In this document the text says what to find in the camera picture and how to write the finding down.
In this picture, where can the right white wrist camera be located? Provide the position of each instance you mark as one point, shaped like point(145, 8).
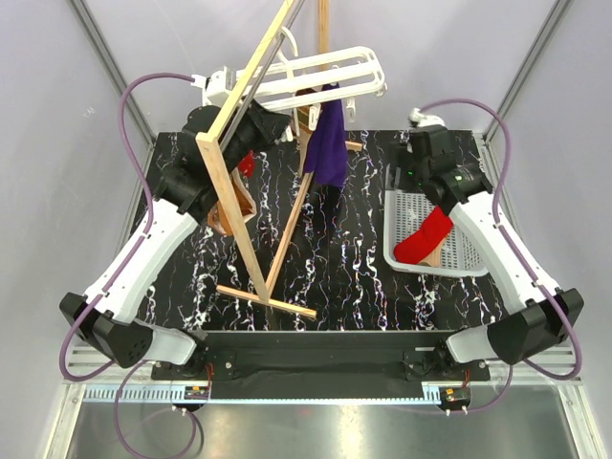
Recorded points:
point(423, 122)

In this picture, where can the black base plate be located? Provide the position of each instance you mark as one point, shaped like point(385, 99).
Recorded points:
point(324, 367)

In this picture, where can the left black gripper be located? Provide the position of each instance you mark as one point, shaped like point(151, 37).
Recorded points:
point(270, 125)

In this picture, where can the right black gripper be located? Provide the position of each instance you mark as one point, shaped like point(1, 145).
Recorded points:
point(400, 155)

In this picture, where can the red sock with cream cuff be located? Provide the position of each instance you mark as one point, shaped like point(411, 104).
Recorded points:
point(247, 165)

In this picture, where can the wooden drying rack frame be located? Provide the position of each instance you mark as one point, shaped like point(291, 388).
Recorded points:
point(230, 191)

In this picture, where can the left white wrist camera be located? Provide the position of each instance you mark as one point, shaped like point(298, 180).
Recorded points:
point(216, 88)

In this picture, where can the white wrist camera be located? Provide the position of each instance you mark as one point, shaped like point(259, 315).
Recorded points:
point(216, 88)
point(423, 122)

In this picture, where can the purple sock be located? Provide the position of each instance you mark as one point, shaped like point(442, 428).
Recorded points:
point(326, 155)

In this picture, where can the black marble pattern mat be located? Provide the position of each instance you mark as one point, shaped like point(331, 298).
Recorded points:
point(334, 265)

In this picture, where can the red sock in basket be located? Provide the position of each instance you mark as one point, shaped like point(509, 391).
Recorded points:
point(424, 245)

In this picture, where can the white perforated plastic basket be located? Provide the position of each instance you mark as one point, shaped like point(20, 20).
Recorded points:
point(403, 214)

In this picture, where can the grey metal rack rod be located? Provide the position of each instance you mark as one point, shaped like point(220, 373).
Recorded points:
point(262, 59)

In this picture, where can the white plastic clip hanger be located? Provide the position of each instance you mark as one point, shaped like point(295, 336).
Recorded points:
point(294, 80)

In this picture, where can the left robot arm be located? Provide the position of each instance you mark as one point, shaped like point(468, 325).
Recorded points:
point(105, 315)

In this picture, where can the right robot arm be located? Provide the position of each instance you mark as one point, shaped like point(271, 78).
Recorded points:
point(540, 314)

